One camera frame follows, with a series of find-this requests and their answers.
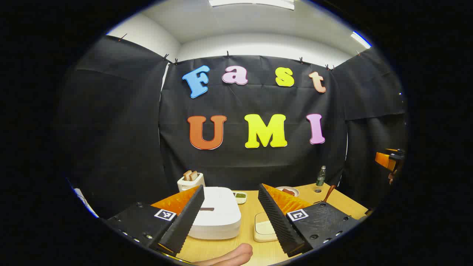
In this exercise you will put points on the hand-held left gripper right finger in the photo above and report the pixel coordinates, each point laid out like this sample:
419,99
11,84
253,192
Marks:
279,221

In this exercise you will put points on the round white plate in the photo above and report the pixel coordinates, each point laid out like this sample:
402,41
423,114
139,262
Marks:
293,192

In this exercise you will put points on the green glass bottle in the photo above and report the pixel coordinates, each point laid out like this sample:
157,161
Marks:
320,177

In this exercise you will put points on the translucent rice container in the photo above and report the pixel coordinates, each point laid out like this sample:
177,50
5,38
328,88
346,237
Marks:
264,229

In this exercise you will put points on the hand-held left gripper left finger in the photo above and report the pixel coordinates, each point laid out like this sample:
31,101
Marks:
184,221

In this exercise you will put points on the white rice cooker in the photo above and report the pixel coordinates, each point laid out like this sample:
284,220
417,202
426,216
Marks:
221,218

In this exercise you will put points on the white toaster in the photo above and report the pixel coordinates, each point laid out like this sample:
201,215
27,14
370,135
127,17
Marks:
188,183

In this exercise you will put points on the small ceiling light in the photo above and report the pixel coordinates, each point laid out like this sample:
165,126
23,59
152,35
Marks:
361,40

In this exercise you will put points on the toast bread slice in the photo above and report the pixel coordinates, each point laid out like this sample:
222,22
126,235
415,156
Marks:
194,176
187,175

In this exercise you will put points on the long ceiling light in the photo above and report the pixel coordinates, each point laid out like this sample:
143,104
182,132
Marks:
251,3

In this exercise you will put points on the white condiment dish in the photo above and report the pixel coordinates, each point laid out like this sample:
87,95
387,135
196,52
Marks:
240,196

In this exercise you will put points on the brown wooden spoon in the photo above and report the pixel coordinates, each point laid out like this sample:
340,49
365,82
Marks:
329,193

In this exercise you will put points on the black backdrop cloth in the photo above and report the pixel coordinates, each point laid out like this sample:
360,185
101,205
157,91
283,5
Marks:
129,129

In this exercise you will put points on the brown meat piece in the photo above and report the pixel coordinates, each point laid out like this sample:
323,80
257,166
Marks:
288,191

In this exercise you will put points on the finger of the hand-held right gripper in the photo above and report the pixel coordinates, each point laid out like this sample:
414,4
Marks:
382,159
393,150

